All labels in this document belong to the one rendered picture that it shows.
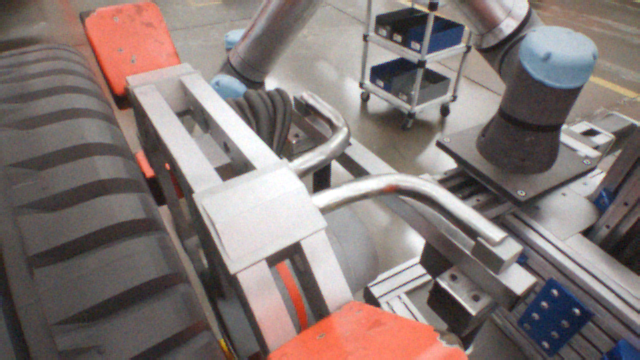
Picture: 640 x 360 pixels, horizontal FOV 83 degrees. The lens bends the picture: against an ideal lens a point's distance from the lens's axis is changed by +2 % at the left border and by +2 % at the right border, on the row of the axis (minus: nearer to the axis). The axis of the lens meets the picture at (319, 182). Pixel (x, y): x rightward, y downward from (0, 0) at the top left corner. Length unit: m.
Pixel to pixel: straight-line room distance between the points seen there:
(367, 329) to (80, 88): 0.20
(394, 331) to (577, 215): 0.76
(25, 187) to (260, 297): 0.12
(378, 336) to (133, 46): 0.36
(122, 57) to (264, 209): 0.26
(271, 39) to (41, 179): 0.49
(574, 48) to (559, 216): 0.33
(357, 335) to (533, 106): 0.61
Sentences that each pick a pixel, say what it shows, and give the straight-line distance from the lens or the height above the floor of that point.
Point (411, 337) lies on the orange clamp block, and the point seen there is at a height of 1.12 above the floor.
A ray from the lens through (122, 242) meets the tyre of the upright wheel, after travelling 0.17.
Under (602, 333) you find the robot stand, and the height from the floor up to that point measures 0.66.
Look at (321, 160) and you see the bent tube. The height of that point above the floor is 1.01.
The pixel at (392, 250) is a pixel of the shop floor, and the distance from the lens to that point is 1.64.
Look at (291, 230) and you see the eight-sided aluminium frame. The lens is 0.22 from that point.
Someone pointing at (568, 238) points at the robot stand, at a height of 0.73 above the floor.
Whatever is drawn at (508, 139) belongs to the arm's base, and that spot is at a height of 0.88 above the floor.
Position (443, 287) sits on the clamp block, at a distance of 0.40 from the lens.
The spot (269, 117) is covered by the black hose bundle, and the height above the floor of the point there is 1.03.
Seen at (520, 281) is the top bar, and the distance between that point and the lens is 0.39.
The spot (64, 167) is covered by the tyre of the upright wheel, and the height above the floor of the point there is 1.17.
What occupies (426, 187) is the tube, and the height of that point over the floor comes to 1.01.
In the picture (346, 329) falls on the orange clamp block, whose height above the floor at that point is 1.09.
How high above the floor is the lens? 1.27
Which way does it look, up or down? 42 degrees down
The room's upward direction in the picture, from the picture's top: straight up
